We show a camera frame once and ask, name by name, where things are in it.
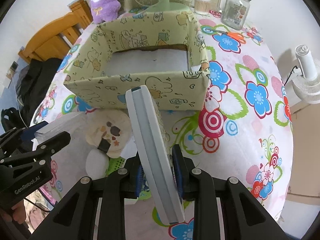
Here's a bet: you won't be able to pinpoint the cotton swab jar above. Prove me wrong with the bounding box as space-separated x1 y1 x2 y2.
194 0 211 15

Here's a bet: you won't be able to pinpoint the clear rectangular plastic case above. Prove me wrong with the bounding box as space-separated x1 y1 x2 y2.
34 112 89 144

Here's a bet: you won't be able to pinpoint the yellow patterned storage box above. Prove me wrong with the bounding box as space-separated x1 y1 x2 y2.
64 10 209 111

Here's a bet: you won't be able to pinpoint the orange handled scissors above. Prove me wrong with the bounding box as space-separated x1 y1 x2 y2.
210 29 246 44

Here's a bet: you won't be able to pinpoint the white power strip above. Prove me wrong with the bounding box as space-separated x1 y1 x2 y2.
125 85 185 225

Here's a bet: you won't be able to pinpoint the wooden chair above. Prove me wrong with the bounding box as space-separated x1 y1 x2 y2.
18 0 93 63

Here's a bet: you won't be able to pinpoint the floral tablecloth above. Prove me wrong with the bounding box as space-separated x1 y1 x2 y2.
29 6 294 240

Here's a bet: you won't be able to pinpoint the black clothing pile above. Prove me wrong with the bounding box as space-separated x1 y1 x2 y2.
1 58 62 125

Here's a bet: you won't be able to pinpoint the purple plush toy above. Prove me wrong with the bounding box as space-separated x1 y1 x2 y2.
89 0 121 24

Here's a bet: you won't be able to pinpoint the beige cabinet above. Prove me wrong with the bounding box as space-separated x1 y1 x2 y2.
287 102 319 205

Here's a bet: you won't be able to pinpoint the white standing fan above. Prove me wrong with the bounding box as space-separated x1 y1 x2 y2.
292 44 319 104

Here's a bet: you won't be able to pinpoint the person's hand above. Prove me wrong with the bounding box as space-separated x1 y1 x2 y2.
1 201 26 224

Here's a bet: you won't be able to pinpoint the green perforated panda box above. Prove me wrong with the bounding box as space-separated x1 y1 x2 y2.
106 157 125 176

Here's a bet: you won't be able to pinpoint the glass mason jar mug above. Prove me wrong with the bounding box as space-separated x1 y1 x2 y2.
217 0 251 30

